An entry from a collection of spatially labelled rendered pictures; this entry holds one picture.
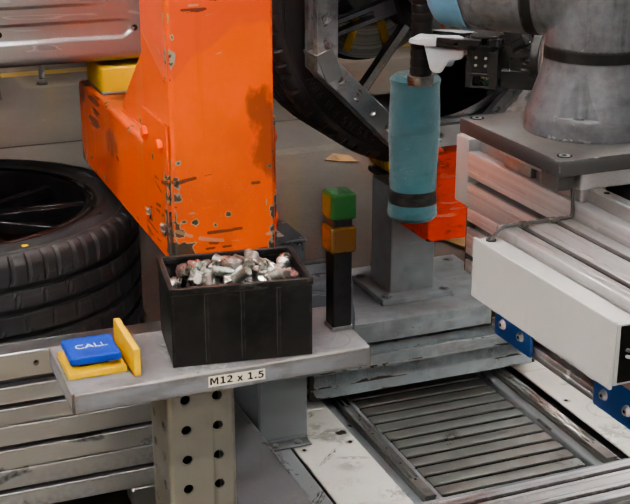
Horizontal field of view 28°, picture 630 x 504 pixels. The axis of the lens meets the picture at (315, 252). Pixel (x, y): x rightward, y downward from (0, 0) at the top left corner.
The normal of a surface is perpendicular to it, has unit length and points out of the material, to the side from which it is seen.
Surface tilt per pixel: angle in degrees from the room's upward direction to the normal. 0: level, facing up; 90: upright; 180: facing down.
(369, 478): 0
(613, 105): 72
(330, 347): 0
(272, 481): 0
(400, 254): 90
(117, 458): 90
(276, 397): 90
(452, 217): 90
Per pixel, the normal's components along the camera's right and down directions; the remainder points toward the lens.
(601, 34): -0.11, 0.33
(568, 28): -0.66, 0.25
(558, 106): -0.66, -0.05
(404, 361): 0.37, 0.31
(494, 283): -0.92, 0.13
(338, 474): 0.00, -0.94
